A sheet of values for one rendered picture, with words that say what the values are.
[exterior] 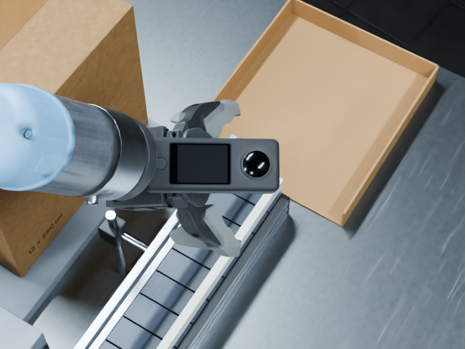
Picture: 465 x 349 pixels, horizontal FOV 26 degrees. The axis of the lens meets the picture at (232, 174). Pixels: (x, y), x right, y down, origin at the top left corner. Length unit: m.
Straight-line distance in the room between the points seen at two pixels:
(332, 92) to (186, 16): 0.27
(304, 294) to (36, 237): 0.37
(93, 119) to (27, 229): 0.57
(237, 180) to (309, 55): 0.75
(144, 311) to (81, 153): 0.60
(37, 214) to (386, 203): 0.49
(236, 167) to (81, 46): 0.44
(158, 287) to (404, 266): 0.34
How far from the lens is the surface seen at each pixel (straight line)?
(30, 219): 1.33
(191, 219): 0.91
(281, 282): 1.39
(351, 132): 1.52
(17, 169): 0.72
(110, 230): 1.28
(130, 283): 1.25
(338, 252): 1.42
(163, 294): 1.33
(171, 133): 0.90
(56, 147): 0.73
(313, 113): 1.53
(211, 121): 0.95
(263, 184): 0.86
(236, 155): 0.86
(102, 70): 1.29
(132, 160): 0.81
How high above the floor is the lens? 2.10
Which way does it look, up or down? 59 degrees down
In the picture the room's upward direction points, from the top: straight up
